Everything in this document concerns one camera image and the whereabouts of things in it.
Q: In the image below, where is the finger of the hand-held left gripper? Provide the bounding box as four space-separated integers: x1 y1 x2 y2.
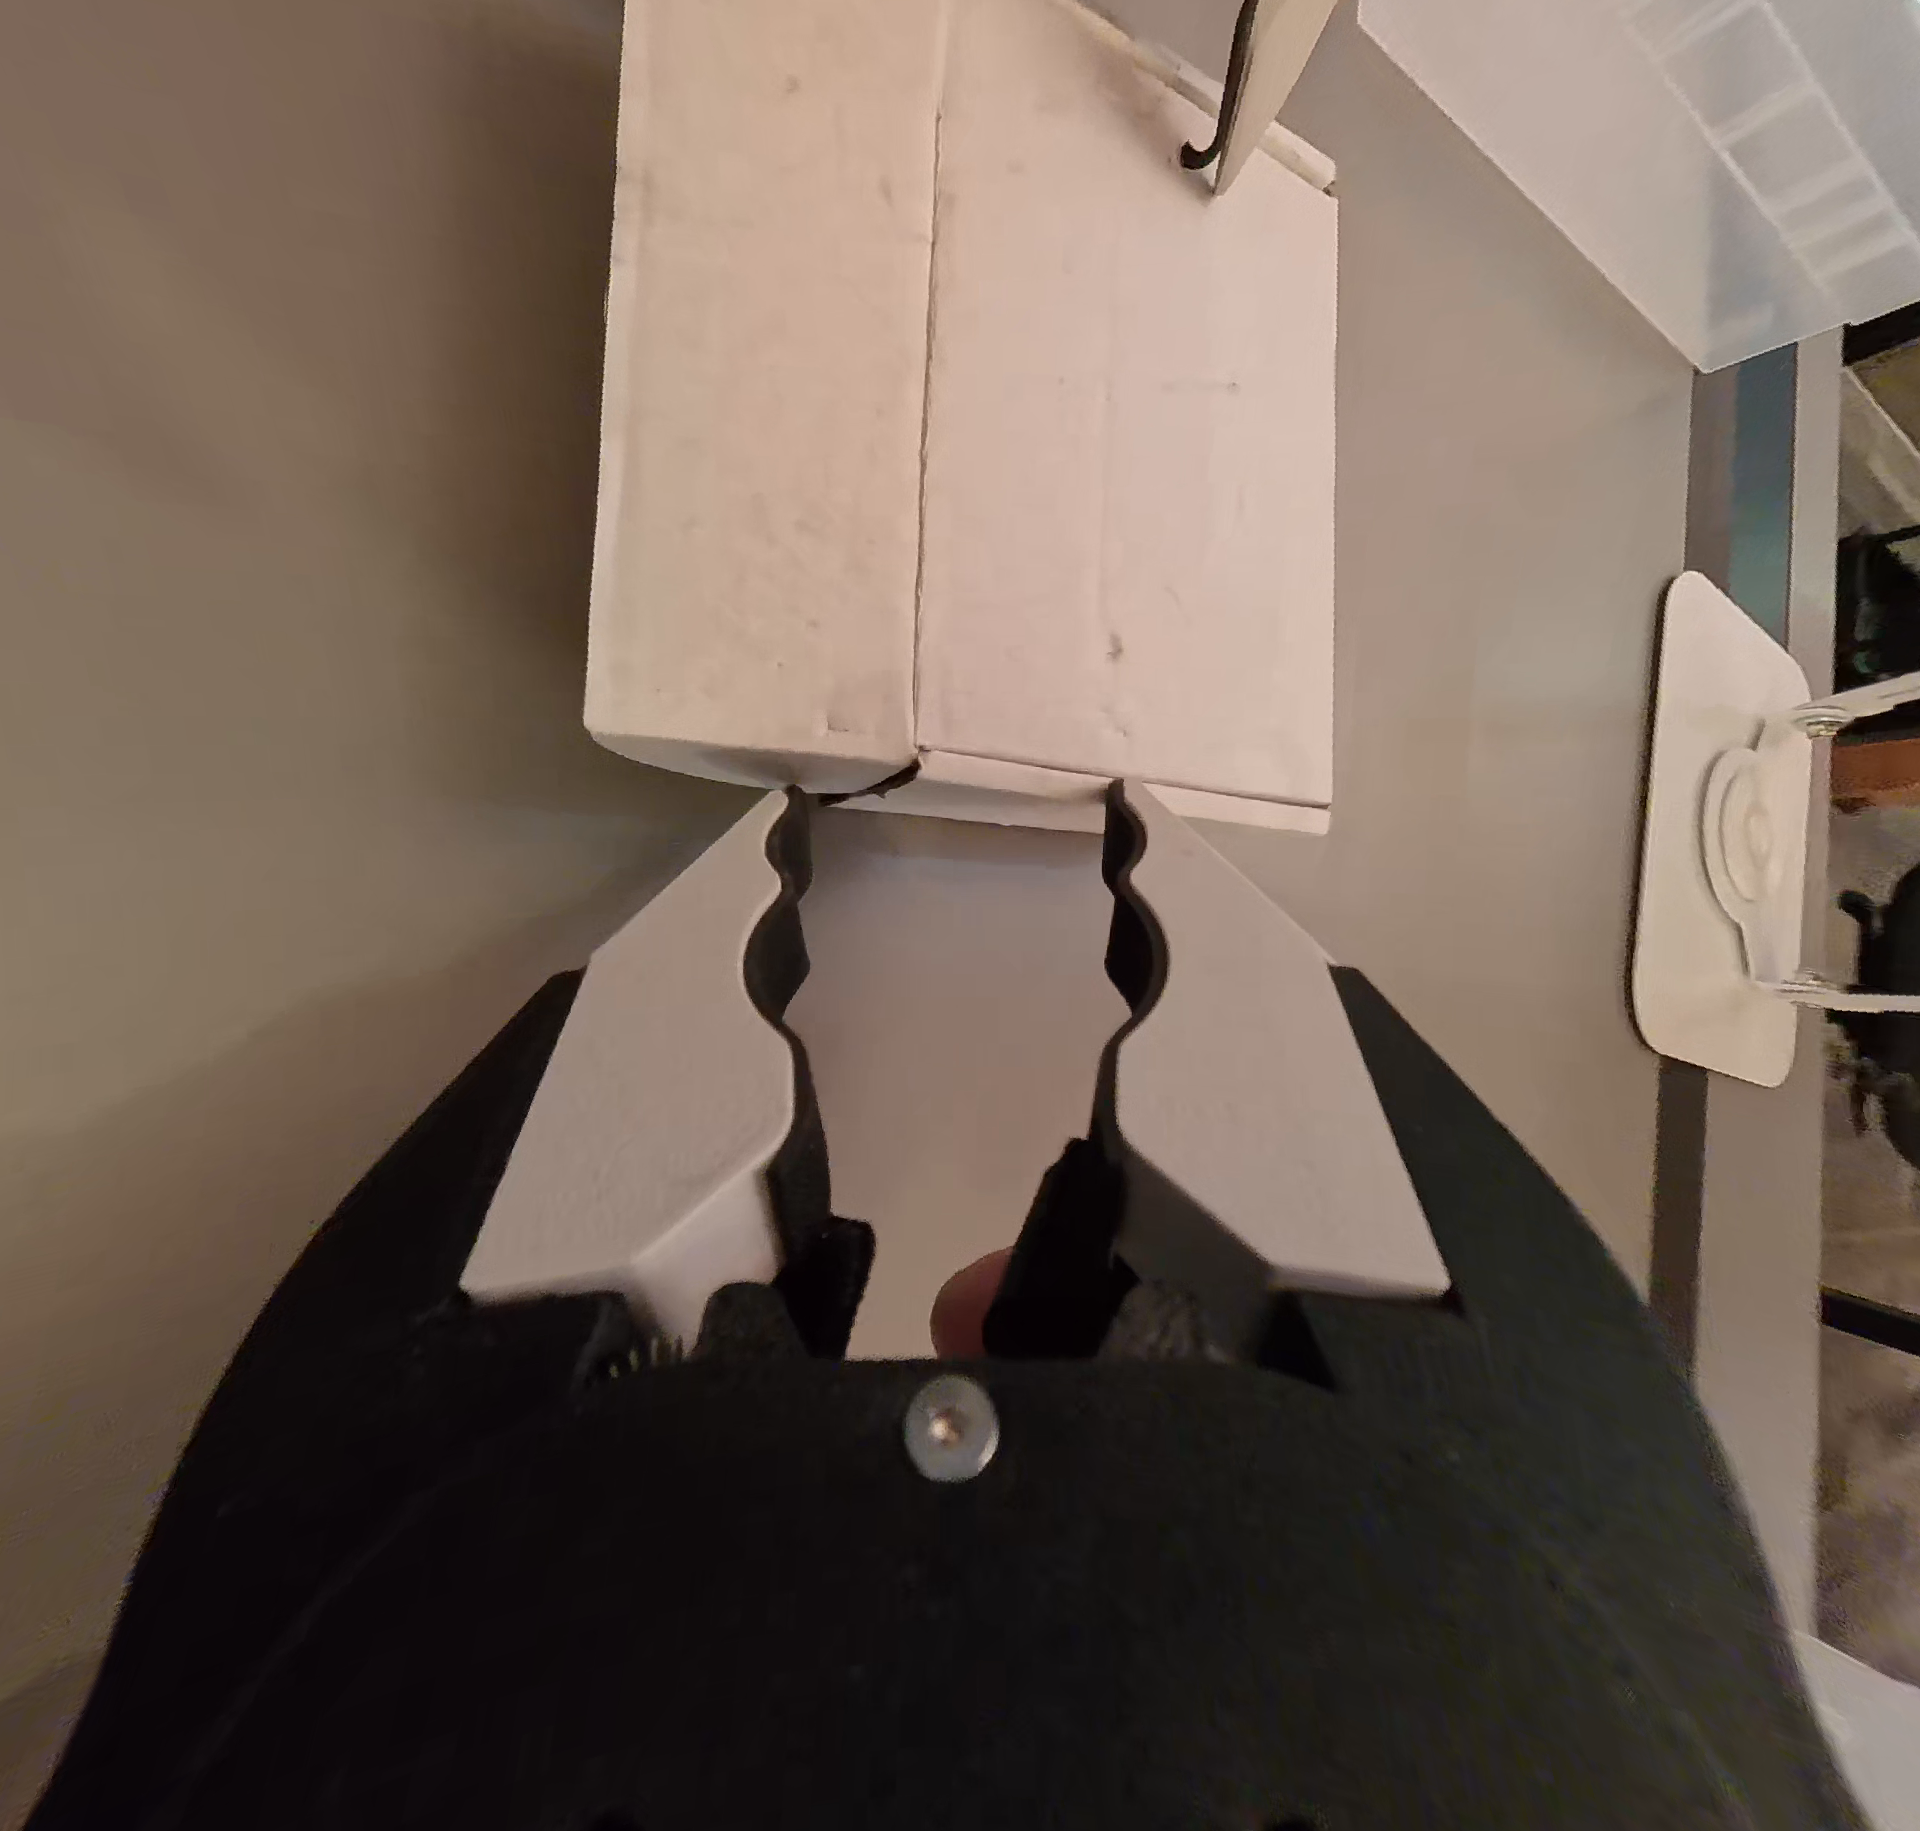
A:
1177 0 1391 199

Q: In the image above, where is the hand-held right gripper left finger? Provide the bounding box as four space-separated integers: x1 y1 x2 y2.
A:
456 787 876 1360

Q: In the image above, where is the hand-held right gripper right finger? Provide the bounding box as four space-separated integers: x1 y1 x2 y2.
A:
993 784 1455 1360

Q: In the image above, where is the clear plastic bin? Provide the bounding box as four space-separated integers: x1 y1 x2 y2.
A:
1354 0 1920 372

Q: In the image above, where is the white cardboard box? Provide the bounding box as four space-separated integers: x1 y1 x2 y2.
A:
584 0 1342 835

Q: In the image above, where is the person's right hand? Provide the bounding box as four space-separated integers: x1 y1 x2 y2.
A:
930 1249 1020 1362

